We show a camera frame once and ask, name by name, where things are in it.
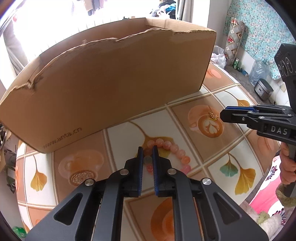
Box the clear plastic bag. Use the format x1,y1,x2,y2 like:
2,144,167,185
249,60,270,87

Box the brown cardboard box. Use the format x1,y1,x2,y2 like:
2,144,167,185
0,17,217,154

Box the rolled patterned mat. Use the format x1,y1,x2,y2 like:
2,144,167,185
224,17,245,66

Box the pink printed blanket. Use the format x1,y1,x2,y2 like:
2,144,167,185
250,155,288,223

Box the person's right hand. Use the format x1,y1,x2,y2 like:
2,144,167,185
279,149,296,186

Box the white plastic bag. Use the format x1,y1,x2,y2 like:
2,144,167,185
210,46,227,69

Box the pink bead bracelet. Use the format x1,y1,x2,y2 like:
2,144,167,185
144,138,192,174

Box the silver rice cooker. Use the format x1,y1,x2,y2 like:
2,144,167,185
254,78,274,101

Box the teal floral cloth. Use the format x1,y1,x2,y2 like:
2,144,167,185
223,0,296,80

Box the pile of clothes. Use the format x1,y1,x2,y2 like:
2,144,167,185
149,0,177,18

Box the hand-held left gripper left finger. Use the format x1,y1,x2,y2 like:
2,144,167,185
24,146,144,241

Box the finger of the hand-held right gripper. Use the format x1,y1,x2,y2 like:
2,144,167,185
220,110,296,132
225,104,296,116

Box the grey curtain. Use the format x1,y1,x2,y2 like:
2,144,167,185
2,21,30,72
179,0,210,24

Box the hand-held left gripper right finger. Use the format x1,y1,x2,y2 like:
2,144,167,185
151,146,270,241

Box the hanging clothes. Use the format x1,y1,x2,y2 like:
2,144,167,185
83,0,109,12

